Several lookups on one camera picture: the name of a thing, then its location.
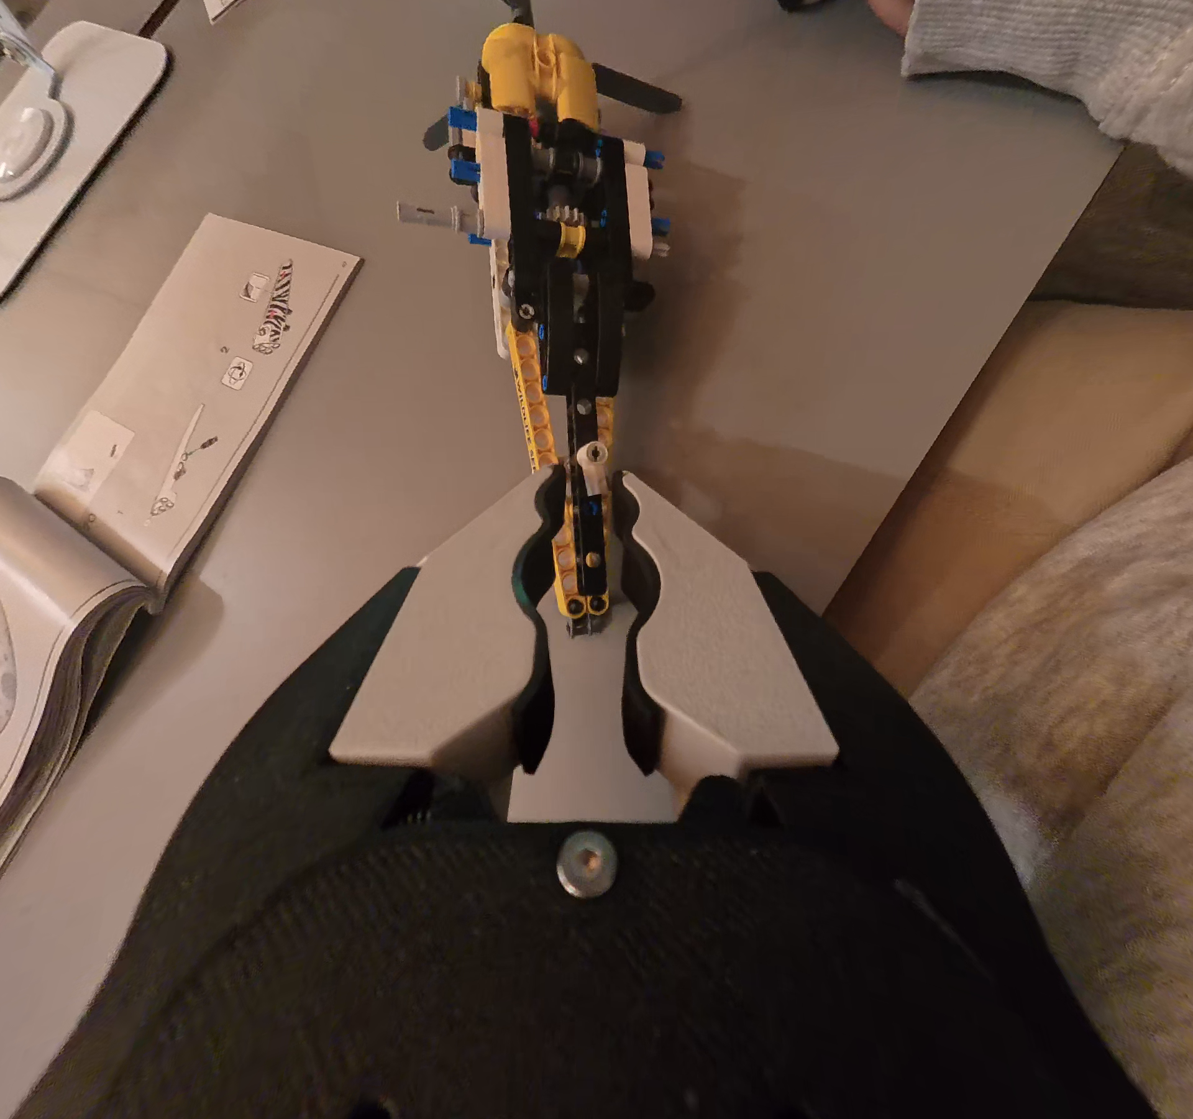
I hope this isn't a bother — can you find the yellow black lego helicopter model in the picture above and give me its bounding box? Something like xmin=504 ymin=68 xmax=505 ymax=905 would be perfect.
xmin=397 ymin=0 xmax=683 ymax=641

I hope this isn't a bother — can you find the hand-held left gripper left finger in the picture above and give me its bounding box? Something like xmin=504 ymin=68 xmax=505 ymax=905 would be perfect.
xmin=331 ymin=465 xmax=567 ymax=777

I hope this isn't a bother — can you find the white screen stand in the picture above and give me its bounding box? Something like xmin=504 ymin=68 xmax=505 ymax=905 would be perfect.
xmin=0 ymin=0 xmax=171 ymax=296

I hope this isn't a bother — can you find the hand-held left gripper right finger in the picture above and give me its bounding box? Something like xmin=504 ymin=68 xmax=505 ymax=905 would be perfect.
xmin=617 ymin=472 xmax=841 ymax=786

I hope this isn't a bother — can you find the open lego instruction booklet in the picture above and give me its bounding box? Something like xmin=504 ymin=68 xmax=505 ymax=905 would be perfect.
xmin=0 ymin=213 xmax=363 ymax=869

